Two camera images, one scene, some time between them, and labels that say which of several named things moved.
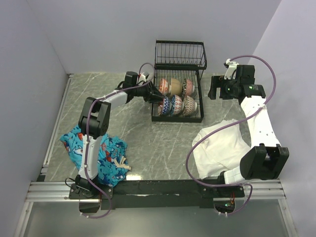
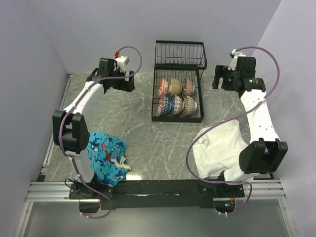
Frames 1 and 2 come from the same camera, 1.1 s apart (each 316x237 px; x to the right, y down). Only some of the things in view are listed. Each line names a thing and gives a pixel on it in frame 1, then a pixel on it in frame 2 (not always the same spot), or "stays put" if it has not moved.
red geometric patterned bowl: (190, 106) stays put
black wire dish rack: (177, 75) stays put
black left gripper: (153, 95) to (126, 86)
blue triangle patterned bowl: (177, 105) stays put
